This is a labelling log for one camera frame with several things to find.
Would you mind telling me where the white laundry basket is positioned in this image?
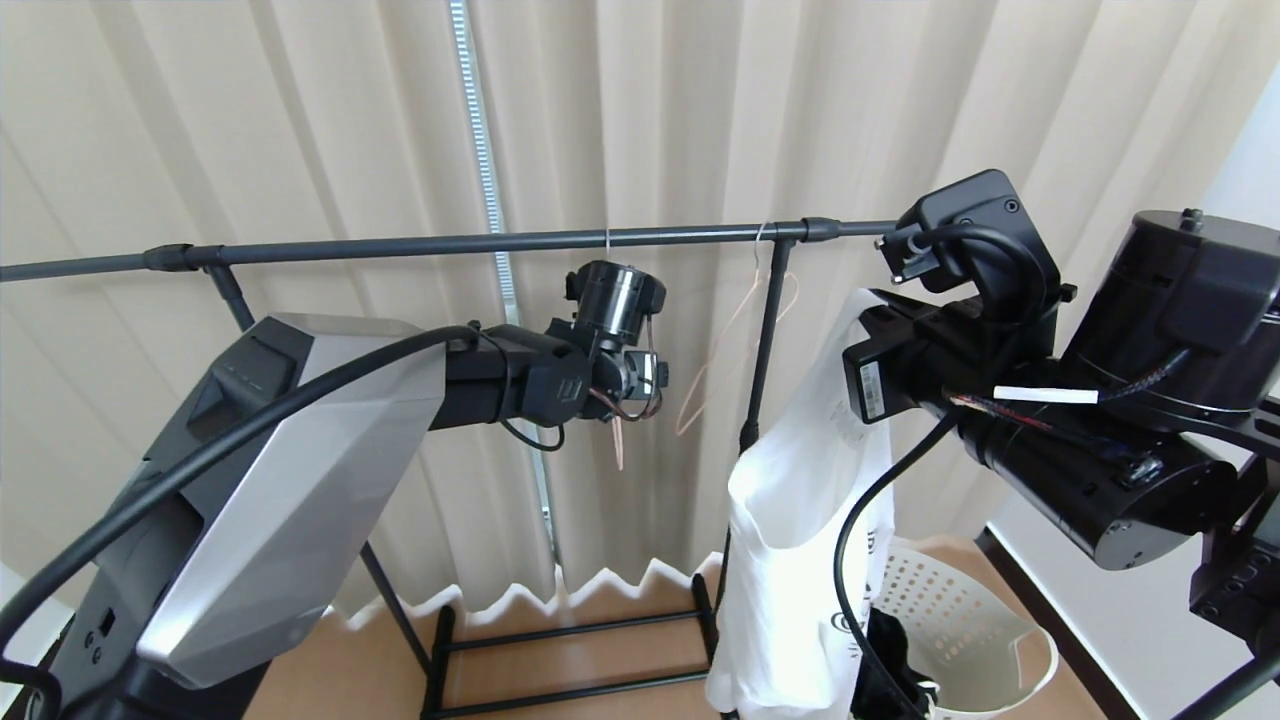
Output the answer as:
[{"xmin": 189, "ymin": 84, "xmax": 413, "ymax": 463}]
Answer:
[{"xmin": 850, "ymin": 537, "xmax": 1059, "ymax": 720}]

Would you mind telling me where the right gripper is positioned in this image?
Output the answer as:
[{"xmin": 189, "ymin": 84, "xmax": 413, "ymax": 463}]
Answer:
[{"xmin": 843, "ymin": 290, "xmax": 1076, "ymax": 426}]

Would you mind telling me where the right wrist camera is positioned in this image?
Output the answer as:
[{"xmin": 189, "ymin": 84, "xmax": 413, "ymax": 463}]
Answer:
[{"xmin": 876, "ymin": 168, "xmax": 1079, "ymax": 331}]

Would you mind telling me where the black clothes rack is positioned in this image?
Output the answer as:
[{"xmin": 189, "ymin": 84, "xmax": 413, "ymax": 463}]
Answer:
[{"xmin": 0, "ymin": 217, "xmax": 901, "ymax": 720}]

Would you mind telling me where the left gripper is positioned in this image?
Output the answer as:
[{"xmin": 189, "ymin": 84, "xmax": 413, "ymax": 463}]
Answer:
[{"xmin": 598, "ymin": 340, "xmax": 669, "ymax": 421}]

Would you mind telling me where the white printed t-shirt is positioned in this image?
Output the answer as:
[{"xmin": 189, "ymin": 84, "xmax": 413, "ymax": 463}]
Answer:
[{"xmin": 705, "ymin": 288, "xmax": 898, "ymax": 720}]

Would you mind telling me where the pink clothes hanger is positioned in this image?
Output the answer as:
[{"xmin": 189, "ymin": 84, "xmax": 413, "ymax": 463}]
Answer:
[
  {"xmin": 604, "ymin": 228, "xmax": 627, "ymax": 473},
  {"xmin": 675, "ymin": 222, "xmax": 801, "ymax": 438}
]

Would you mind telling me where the black garment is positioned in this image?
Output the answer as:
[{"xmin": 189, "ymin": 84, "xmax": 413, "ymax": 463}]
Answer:
[{"xmin": 855, "ymin": 605, "xmax": 941, "ymax": 720}]

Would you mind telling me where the beige curtain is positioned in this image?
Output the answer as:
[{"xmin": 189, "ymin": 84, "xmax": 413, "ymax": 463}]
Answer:
[{"xmin": 0, "ymin": 0, "xmax": 1280, "ymax": 626}]

